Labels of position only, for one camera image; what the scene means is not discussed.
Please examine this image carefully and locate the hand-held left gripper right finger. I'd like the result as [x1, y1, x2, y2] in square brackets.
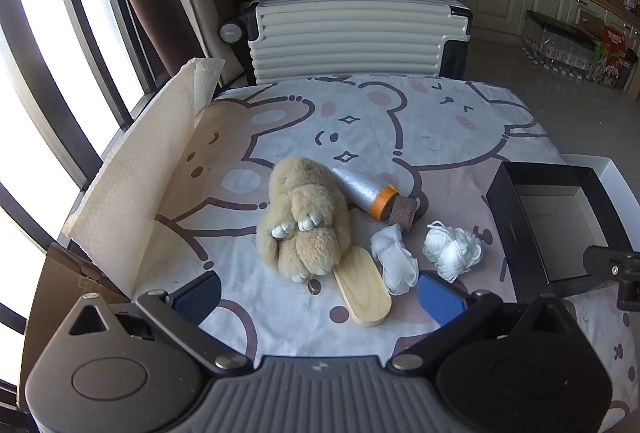
[387, 270, 576, 371]

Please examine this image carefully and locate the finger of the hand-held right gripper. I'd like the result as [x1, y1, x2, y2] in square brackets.
[582, 245, 640, 285]

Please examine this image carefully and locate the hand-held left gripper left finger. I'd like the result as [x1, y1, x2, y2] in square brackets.
[65, 273, 253, 376]

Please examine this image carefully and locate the white yarn ball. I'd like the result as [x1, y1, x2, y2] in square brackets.
[422, 220, 483, 284]

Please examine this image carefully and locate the white mesh bundle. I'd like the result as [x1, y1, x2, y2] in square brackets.
[370, 223, 420, 296]

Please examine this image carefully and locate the oval wooden board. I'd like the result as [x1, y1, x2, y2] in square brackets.
[332, 245, 393, 329]

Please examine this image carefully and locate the brown bandage roll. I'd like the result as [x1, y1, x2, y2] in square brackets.
[389, 195, 418, 234]

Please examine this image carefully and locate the black cardboard box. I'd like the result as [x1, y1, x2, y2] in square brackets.
[486, 161, 633, 304]

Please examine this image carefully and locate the silver film roll orange band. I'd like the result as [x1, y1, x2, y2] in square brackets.
[331, 163, 399, 220]

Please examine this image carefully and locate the beige plush bunny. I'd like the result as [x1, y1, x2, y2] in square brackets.
[255, 156, 353, 284]

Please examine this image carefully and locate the printed bear blanket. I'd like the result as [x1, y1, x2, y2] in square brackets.
[132, 74, 640, 419]

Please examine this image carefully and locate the red green carton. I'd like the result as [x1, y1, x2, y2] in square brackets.
[592, 25, 640, 88]

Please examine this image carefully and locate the pack of water bottles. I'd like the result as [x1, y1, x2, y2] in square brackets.
[522, 10, 601, 76]

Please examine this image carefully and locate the small brown carton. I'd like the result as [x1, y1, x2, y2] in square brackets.
[577, 8, 606, 38]

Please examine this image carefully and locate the white ribbed suitcase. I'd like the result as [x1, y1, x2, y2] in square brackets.
[218, 0, 473, 86]

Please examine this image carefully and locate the window frame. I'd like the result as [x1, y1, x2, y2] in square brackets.
[0, 0, 156, 409]

